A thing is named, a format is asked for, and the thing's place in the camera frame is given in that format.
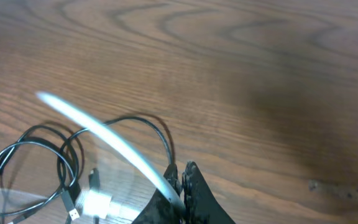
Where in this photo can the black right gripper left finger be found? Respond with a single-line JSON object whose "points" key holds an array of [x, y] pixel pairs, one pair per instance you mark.
{"points": [[159, 210]]}

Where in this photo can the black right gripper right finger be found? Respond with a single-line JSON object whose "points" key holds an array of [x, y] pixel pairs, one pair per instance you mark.
{"points": [[201, 205]]}

